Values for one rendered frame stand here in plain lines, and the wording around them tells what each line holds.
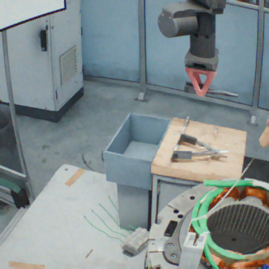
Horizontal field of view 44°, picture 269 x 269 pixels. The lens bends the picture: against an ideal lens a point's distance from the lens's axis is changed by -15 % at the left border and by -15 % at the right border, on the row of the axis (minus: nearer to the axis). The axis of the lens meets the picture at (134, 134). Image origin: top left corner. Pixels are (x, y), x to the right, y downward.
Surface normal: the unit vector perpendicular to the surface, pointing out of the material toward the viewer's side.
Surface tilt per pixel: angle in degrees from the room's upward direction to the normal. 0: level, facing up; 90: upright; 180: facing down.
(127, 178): 90
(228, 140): 0
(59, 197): 0
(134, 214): 90
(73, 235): 0
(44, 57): 91
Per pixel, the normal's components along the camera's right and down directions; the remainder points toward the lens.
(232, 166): -0.02, -0.83
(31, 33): -0.36, 0.53
